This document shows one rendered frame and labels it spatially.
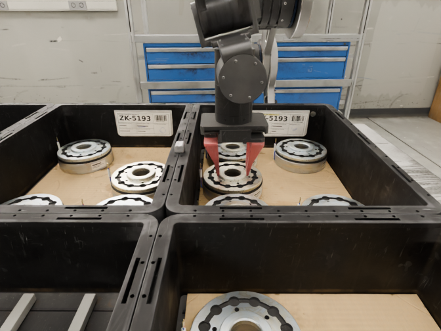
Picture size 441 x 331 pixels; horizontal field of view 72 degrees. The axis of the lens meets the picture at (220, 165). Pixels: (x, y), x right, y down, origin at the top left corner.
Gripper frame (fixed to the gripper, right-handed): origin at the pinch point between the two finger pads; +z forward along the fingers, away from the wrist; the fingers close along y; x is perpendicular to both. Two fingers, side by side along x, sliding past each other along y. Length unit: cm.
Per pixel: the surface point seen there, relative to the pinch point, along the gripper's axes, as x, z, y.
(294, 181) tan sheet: 2.9, 4.1, 11.7
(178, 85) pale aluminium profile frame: 184, 27, -31
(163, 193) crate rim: -16.1, -5.9, -8.9
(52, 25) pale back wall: 268, -10, -154
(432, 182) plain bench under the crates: 24, 17, 55
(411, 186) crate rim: -15.1, -5.7, 20.3
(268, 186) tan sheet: 1.2, 4.1, 6.5
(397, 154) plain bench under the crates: 41, 17, 55
